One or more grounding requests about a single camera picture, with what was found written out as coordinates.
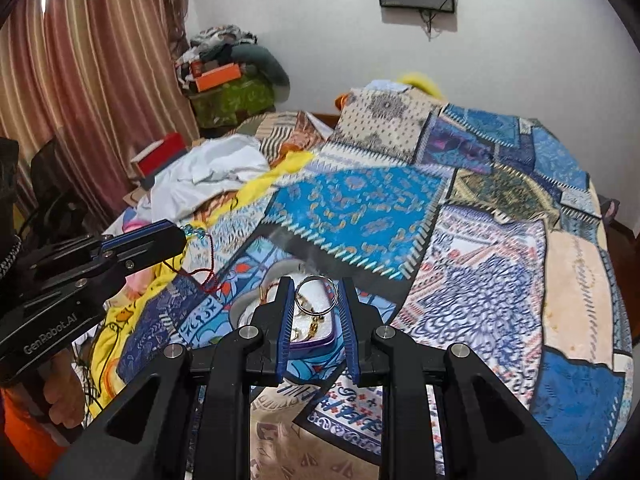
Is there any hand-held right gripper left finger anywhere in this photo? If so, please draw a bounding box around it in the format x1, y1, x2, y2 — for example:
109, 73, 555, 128
45, 276, 296, 480

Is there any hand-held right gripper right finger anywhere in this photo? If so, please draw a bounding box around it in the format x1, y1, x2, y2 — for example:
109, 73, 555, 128
339, 277, 579, 480

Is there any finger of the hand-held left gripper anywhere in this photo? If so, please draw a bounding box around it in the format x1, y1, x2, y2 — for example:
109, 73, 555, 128
31, 219, 174, 274
99, 231, 187, 289

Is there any gold chain necklace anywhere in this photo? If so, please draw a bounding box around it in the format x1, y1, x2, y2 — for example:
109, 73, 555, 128
294, 309, 324, 342

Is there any heart-shaped tin box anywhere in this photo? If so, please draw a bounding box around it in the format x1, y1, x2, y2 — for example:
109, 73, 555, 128
229, 259, 352, 362

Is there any red string bracelet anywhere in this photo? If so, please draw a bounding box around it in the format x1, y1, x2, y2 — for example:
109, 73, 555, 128
174, 221, 227, 294

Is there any silver bangle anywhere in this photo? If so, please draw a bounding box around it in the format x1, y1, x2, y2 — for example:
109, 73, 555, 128
294, 275, 340, 317

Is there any person's left hand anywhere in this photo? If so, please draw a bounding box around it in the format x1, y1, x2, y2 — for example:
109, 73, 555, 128
41, 354, 87, 430

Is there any pink soft item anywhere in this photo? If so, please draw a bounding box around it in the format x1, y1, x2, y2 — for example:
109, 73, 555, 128
119, 209, 153, 303

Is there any yellow cloth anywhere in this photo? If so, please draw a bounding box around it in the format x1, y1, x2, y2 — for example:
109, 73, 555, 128
89, 150, 322, 423

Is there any red and white box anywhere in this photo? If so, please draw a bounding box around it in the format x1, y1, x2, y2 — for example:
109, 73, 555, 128
130, 132, 188, 179

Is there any black chair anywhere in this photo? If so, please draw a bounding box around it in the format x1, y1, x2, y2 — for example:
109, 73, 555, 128
27, 139, 107, 247

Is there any white cloth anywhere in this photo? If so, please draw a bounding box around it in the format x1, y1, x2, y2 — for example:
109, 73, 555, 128
134, 135, 272, 222

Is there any blue patchwork blanket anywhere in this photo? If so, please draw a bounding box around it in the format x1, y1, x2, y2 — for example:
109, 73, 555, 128
100, 77, 637, 480

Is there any green patterned cloth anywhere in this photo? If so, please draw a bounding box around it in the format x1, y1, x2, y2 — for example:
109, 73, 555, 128
189, 77, 277, 129

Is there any orange box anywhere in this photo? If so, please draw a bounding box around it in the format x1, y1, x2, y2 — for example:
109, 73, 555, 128
194, 63, 243, 93

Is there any orange striped blanket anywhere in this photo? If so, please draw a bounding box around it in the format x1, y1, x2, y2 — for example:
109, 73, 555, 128
234, 110, 337, 162

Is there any striped brown curtain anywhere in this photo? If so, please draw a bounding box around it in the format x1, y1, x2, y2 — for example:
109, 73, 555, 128
0, 0, 202, 223

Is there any pile of clothes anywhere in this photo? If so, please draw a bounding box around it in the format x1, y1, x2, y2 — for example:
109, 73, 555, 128
174, 25, 259, 82

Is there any grey bolster pillow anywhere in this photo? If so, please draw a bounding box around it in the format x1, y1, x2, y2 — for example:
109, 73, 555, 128
231, 43, 291, 99

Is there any yellow plush object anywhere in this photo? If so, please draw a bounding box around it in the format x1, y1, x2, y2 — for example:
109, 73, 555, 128
396, 72, 447, 102

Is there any black monitor cable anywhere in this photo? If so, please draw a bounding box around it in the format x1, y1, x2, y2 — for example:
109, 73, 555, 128
419, 7, 444, 42

